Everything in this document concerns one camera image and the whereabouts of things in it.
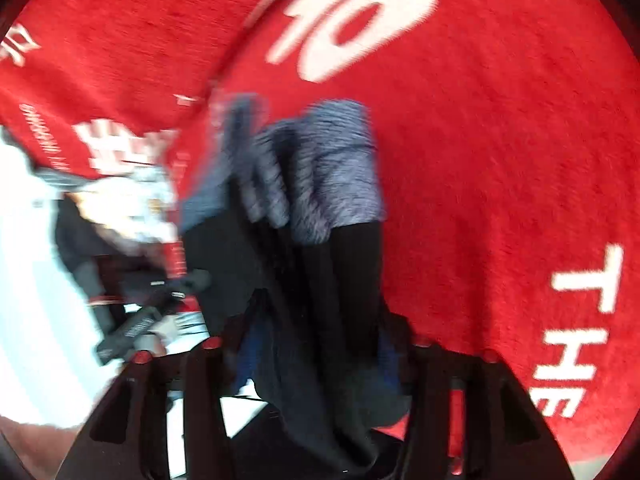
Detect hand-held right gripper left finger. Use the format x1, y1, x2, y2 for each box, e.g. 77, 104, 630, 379
65, 289, 267, 480

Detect red printed blanket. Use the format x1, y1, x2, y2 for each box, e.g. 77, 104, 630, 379
0, 0, 640, 466

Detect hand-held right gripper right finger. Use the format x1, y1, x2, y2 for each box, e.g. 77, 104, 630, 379
379, 309, 576, 480

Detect white patterned cloth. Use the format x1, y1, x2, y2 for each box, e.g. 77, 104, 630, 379
65, 166, 177, 257

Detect black pants with grey waistband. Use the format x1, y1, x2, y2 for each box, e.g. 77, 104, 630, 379
179, 92, 416, 480

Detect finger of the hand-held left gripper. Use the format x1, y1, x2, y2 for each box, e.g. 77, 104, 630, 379
96, 309, 165, 366

